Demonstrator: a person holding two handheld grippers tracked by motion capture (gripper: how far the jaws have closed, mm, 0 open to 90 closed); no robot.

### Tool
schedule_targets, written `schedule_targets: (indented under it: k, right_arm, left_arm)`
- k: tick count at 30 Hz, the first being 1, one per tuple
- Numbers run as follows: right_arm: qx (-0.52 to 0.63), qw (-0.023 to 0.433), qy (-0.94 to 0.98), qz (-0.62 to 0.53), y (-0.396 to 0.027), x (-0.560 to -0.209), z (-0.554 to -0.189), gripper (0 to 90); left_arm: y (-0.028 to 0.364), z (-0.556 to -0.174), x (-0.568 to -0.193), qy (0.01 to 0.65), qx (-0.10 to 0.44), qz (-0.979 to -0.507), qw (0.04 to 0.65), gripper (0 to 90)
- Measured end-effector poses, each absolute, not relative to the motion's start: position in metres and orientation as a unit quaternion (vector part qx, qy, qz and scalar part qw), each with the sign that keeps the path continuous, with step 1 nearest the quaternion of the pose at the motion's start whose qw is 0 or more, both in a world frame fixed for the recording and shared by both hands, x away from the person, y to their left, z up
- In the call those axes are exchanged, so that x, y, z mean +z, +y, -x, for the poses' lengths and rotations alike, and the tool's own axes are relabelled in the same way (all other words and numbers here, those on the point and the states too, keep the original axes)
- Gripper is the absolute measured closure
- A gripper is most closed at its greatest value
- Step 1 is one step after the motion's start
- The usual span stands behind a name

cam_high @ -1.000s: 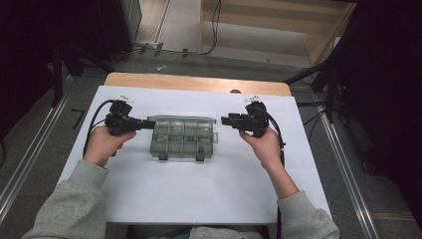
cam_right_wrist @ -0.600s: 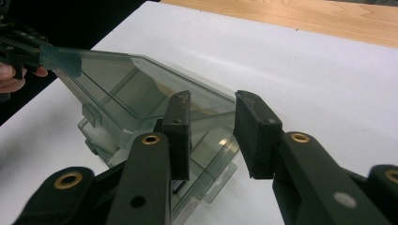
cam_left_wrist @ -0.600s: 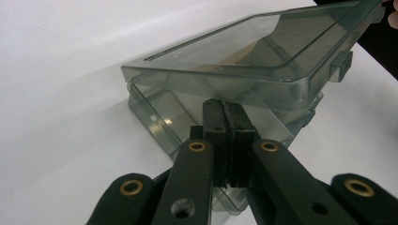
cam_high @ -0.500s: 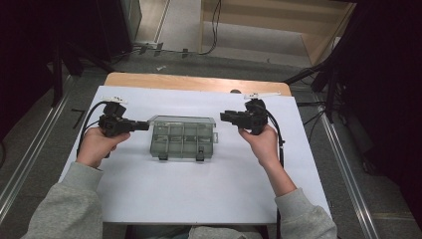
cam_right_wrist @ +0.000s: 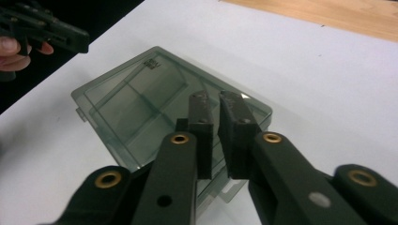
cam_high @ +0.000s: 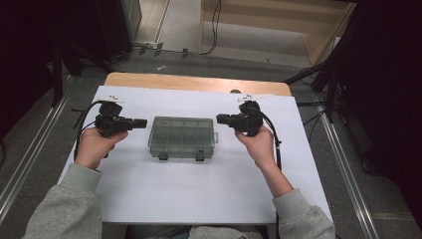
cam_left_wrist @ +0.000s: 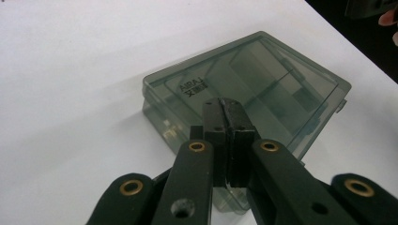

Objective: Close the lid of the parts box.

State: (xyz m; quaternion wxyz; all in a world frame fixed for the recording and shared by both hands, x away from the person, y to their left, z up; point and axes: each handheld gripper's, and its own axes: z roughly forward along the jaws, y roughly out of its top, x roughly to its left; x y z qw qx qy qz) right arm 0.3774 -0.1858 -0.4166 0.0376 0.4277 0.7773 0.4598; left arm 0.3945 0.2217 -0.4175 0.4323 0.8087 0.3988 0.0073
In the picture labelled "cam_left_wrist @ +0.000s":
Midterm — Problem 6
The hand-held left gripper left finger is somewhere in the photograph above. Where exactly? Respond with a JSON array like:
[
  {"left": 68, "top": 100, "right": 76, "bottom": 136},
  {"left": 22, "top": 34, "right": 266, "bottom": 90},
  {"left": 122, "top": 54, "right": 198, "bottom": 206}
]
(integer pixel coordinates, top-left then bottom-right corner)
[{"left": 190, "top": 97, "right": 231, "bottom": 188}]

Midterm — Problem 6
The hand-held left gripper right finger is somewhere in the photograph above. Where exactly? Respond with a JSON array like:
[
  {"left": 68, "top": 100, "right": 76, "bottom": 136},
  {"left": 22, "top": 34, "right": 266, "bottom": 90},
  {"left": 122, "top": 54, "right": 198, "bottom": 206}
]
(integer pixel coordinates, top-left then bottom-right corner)
[{"left": 222, "top": 98, "right": 261, "bottom": 188}]

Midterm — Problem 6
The translucent green compartment box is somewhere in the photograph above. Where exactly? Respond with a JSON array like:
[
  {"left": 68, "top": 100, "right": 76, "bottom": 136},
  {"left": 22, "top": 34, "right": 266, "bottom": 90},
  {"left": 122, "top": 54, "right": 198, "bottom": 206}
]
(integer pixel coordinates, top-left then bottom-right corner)
[{"left": 142, "top": 30, "right": 352, "bottom": 215}]

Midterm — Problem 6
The white table cover sheet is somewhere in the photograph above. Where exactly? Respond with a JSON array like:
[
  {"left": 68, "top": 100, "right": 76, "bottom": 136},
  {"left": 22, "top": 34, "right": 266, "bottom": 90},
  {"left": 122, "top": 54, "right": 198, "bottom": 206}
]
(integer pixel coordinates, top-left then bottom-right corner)
[{"left": 0, "top": 0, "right": 398, "bottom": 225}]

